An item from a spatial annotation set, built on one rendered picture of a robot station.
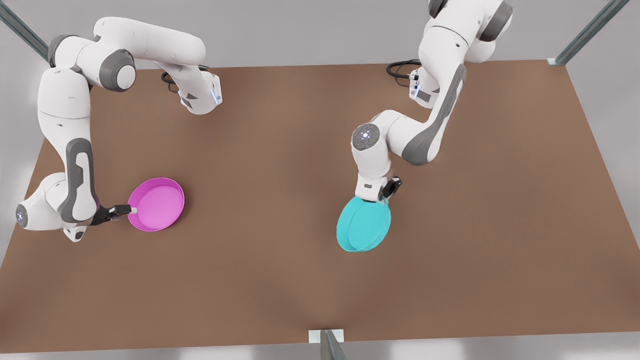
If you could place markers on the pink plate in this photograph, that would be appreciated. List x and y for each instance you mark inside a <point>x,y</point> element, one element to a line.
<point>157,204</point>

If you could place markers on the blue plate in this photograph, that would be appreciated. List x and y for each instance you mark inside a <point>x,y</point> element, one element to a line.
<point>362,225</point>

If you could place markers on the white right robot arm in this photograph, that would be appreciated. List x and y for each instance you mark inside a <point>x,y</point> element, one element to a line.
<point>65,110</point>

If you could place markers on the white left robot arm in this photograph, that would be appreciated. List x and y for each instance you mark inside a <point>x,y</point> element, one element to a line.
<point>440,85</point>

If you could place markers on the silver frame post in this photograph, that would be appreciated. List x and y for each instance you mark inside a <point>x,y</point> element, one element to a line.
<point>585,35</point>
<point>22,30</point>
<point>330,345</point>

